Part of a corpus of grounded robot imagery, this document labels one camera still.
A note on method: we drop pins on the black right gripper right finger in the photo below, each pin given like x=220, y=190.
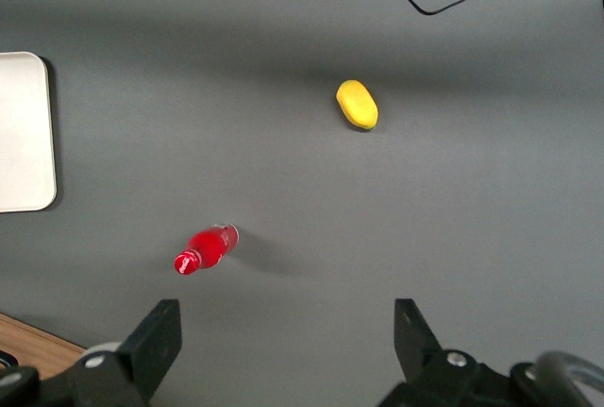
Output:
x=424, y=355

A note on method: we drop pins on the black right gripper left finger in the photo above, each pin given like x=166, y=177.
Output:
x=141, y=355

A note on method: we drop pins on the white rectangular tray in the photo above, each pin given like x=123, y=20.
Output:
x=23, y=132

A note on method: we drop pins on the red soda bottle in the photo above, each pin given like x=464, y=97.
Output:
x=206, y=248

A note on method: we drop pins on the yellow mango toy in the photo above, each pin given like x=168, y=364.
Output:
x=357, y=104

